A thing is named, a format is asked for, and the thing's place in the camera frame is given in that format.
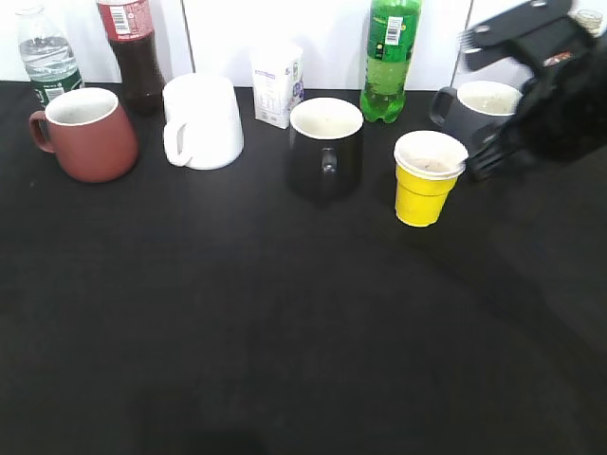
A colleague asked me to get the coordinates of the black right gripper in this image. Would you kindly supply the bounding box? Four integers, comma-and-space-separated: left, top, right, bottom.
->
459, 0, 606, 182

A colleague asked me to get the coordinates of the brown nescafe coffee bottle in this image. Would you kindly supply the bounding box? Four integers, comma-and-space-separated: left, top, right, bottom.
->
573, 9, 603, 37

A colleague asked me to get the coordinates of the red ceramic mug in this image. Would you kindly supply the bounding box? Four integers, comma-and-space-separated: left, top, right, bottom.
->
28, 87, 138, 183

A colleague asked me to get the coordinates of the grey ceramic mug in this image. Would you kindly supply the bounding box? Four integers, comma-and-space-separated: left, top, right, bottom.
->
429, 81, 523, 151

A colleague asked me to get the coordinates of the green sprite bottle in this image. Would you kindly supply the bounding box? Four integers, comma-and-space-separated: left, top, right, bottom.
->
359, 0, 422, 123

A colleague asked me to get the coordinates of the black ceramic mug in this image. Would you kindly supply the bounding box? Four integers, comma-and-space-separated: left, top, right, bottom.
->
285, 98, 364, 203

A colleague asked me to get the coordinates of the white ceramic mug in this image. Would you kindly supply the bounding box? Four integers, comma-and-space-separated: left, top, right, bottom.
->
162, 73, 244, 171

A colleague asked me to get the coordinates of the yellow paper cup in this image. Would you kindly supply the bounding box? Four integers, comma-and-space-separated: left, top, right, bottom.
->
394, 130, 469, 228

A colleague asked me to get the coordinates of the white milk carton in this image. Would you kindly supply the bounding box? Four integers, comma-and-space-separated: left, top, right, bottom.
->
249, 42, 304, 129

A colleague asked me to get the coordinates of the cola bottle red label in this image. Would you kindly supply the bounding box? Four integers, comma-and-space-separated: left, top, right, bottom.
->
96, 0, 166, 117

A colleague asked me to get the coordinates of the clear water bottle green label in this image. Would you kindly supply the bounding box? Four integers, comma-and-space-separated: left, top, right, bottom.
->
15, 1, 84, 107

